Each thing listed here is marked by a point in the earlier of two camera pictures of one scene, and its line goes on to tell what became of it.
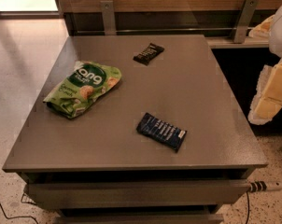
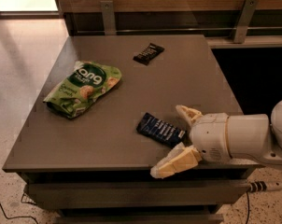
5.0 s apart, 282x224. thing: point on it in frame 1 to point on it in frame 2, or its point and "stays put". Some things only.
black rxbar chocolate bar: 148,53 stays put
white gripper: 281,35 to 210,134
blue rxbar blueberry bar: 162,132 stays put
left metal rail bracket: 108,17 stays put
